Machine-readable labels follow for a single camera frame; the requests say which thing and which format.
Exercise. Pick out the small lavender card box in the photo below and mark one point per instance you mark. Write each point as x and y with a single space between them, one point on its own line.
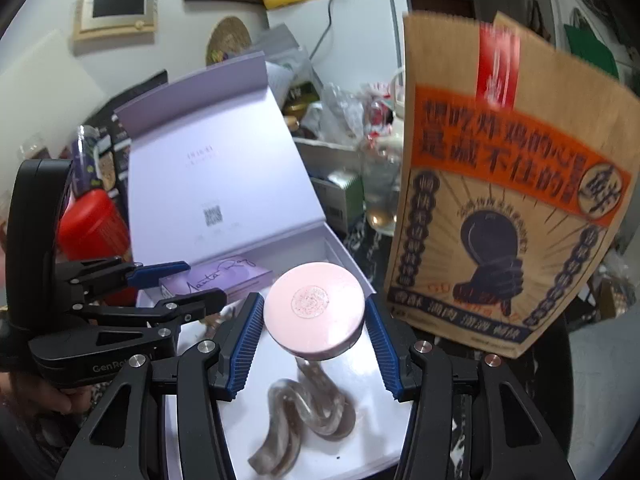
235 277

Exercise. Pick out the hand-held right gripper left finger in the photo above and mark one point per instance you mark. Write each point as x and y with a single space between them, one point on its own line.
245 350

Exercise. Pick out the round woven wall disc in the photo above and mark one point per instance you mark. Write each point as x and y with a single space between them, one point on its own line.
229 40

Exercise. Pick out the pink round compact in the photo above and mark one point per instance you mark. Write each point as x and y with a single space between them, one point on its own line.
315 305

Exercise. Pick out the white fridge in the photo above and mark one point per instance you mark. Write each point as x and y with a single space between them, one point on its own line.
360 35

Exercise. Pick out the glass teapot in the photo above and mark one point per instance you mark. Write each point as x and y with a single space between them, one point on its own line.
380 200

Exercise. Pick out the printed brown paper bag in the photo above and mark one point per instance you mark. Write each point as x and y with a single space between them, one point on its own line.
500 185

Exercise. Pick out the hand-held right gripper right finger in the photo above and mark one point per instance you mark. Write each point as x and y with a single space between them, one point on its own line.
382 355

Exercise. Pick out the green bag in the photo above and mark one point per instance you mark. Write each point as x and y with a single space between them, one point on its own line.
592 50

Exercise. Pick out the person's left hand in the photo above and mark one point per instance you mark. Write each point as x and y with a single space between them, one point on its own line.
45 396

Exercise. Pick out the lavender gift box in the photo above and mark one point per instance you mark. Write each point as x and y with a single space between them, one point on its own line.
200 160

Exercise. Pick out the green white carton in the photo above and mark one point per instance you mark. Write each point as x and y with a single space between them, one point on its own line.
340 200

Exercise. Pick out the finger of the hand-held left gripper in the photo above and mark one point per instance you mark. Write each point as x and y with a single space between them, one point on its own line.
160 272
195 305

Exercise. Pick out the red canister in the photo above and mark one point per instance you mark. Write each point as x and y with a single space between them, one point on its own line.
95 235

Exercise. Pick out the beige wall intercom panel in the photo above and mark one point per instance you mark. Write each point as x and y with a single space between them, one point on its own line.
115 12

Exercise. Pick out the purple printed bottle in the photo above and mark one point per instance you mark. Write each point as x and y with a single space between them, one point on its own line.
86 160

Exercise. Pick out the pearl white wavy hair clip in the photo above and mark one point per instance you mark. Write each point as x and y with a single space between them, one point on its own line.
290 410

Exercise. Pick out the crumpled clear plastic wrap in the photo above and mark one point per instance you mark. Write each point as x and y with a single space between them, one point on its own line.
345 110

